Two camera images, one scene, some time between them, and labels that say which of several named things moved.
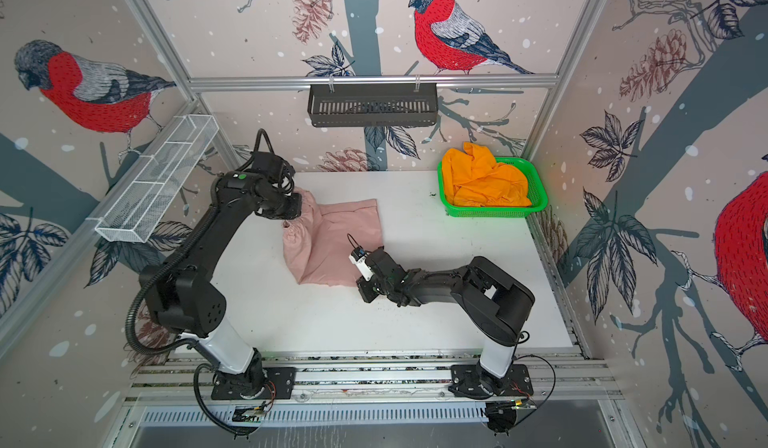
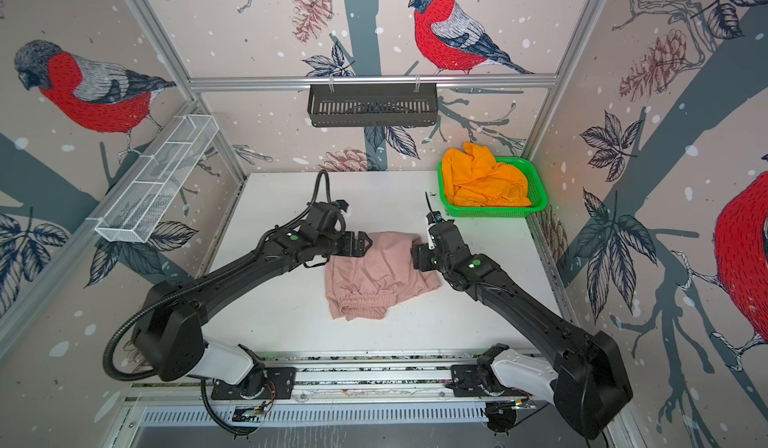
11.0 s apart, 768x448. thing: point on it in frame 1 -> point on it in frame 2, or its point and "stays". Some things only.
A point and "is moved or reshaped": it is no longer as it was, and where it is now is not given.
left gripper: x=294 y=212 -> x=350 y=248
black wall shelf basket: x=373 y=104 stays
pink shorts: x=320 y=242 is moved or reshaped
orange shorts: x=471 y=176 stays
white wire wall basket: x=143 y=197 stays
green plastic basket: x=536 y=193 stays
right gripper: x=369 y=292 -> x=420 y=255
